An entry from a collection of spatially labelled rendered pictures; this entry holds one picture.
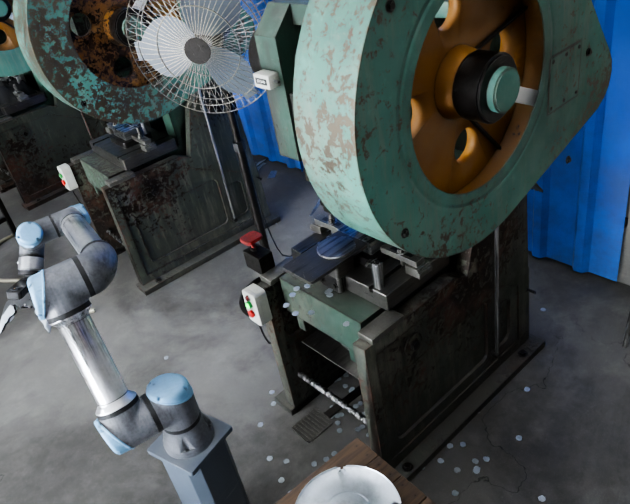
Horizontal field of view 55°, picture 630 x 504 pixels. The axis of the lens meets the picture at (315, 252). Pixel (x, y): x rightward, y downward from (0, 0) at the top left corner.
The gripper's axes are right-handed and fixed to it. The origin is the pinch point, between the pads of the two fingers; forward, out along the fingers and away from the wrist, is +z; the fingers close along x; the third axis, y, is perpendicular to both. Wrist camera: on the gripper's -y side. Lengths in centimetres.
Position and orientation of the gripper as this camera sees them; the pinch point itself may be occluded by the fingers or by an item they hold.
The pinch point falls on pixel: (24, 333)
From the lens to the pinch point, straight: 213.9
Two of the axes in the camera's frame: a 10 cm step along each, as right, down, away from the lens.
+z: 0.1, 9.9, -1.6
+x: -10.0, 0.1, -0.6
